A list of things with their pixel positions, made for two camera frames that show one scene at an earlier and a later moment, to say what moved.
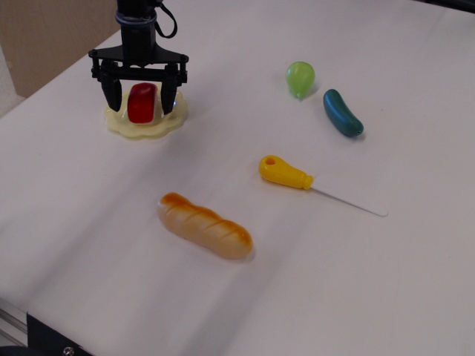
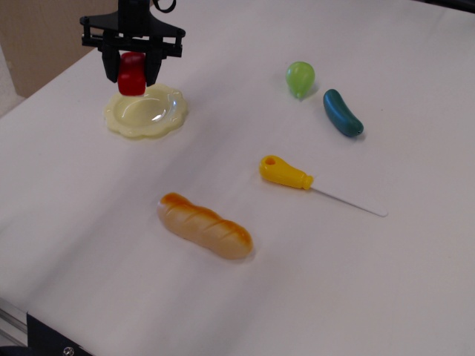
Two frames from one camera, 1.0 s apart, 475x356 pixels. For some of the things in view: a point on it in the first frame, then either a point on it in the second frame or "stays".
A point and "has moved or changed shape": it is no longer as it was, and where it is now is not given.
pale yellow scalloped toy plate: [119, 122] stays
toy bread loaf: [227, 238] stays
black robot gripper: [138, 57] → [133, 27]
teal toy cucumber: [343, 119] stays
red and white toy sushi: [142, 103] has moved or changed shape
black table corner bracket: [44, 340] stays
